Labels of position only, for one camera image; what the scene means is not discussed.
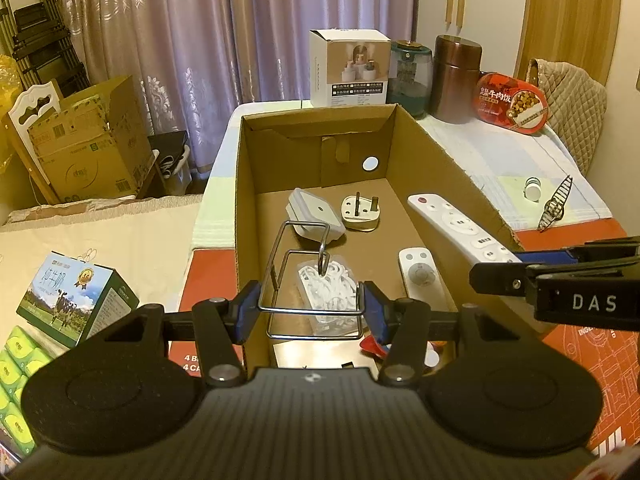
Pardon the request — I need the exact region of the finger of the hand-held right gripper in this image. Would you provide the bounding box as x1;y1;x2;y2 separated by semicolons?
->
469;259;543;296
514;236;640;267

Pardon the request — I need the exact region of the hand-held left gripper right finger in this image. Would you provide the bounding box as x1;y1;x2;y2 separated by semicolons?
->
362;280;531;387

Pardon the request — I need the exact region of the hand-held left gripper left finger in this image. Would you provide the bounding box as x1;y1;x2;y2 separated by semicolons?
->
102;280;263;389

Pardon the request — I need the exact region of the bag of white cables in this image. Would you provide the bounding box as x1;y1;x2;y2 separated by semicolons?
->
297;255;366;336

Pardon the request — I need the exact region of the small white remote control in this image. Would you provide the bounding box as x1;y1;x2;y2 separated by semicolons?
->
398;247;448;311

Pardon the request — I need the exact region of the metal wire holder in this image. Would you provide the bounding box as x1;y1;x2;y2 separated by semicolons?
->
259;220;366;341

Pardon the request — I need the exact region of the long white remote control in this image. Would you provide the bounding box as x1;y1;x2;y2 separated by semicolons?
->
406;192;523;267

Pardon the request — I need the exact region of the white round plug adapter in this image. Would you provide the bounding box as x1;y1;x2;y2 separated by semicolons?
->
341;191;382;232

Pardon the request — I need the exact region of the white square power adapter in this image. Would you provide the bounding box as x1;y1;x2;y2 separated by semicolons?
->
286;187;346;247

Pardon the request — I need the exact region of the cardboard box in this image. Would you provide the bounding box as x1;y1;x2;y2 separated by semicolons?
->
234;102;526;372

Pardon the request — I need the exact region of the red printed mat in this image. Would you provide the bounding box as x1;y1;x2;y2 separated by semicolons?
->
167;225;640;461

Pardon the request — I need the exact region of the pale checkered tablecloth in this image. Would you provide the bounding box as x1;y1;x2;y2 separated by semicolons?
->
415;115;613;233

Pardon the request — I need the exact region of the beige quilted cloth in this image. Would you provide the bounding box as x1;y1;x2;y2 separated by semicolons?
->
525;57;608;176

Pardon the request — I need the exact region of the red food box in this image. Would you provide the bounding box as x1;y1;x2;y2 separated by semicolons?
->
474;72;551;136

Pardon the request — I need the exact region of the cream bedspread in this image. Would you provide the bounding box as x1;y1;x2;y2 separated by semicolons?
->
0;192;203;311

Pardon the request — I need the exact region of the black bag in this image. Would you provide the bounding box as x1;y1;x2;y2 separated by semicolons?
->
147;130;193;196

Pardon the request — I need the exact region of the milk carton box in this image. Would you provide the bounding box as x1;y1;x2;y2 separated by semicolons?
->
16;252;141;349

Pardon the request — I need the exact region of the brown metal canister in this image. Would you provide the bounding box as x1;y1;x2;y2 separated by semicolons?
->
431;35;483;125

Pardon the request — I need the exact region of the green glass jar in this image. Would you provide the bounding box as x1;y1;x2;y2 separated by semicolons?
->
389;40;434;120

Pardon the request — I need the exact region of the printed cardboard carton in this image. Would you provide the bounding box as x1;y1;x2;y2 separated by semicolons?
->
27;95;140;204

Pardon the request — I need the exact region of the plain brown cardboard carton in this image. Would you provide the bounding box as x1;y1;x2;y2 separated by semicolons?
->
57;76;157;196

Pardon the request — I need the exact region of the stack of green tissue packs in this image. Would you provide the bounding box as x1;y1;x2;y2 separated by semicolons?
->
0;325;56;463

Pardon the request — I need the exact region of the white product box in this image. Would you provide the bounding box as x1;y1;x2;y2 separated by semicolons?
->
308;29;392;109

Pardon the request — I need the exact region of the wooden door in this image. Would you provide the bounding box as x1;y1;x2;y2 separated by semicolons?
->
515;0;626;88

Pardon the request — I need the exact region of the white carved wooden panel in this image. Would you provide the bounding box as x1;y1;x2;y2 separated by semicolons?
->
2;80;63;206

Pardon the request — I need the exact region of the yellow plastic bag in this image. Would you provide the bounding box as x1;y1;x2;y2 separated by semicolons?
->
0;55;25;176

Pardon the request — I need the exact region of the black folding hand trolley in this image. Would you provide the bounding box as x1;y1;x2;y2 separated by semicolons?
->
0;0;91;100

